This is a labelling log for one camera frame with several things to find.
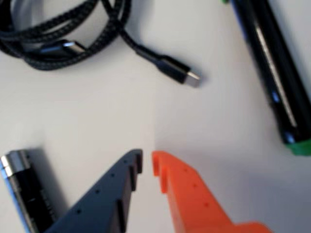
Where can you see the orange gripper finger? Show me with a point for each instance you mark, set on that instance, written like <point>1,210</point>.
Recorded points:
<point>194,206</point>

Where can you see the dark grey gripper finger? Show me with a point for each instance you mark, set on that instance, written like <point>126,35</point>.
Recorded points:
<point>107,201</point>

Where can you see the black cylindrical battery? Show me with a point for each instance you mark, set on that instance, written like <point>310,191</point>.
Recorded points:
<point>29,194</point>

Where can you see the black marker with green caps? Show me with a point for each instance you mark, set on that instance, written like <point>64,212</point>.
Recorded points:
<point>272,60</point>

